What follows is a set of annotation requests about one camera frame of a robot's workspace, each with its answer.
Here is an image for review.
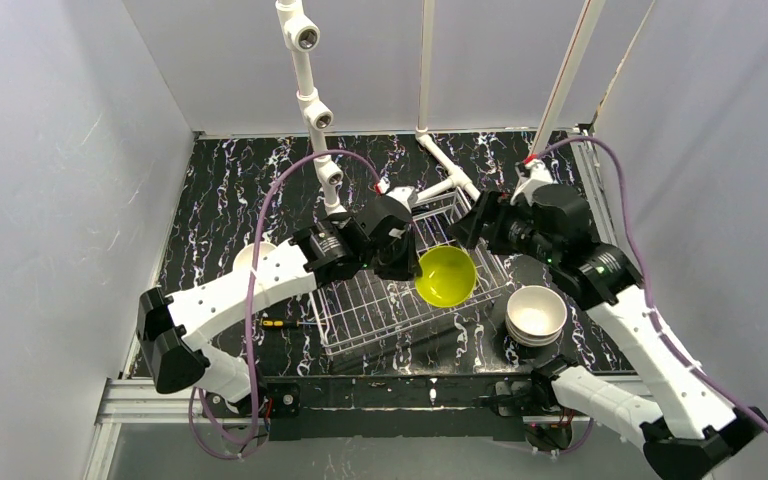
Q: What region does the yellow-green bowl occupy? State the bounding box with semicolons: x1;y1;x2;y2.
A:
415;245;477;308

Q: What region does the yellow handled screwdriver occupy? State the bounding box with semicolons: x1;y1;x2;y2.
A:
260;318;318;329

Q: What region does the white PVC pipe frame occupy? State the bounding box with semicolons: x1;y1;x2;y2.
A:
275;0;607;217

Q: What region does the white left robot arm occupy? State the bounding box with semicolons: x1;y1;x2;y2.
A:
136;187;419;403

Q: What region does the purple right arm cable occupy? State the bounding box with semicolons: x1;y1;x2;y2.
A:
534;135;768;480

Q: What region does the white wire dish rack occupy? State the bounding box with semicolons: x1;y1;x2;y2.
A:
309;188;509;357

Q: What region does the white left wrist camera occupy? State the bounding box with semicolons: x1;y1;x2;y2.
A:
385;186;418;211

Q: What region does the white bowl with brown outside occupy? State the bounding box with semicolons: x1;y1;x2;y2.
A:
232;241;277;272

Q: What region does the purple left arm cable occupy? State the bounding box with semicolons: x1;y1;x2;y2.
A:
187;149;385;462

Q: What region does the beige bowl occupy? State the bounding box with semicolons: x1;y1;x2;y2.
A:
505;285;568;324

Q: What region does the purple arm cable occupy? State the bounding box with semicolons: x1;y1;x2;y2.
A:
187;149;385;462
534;135;768;480

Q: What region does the pale grey bowl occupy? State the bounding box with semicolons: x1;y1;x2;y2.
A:
505;318;565;347

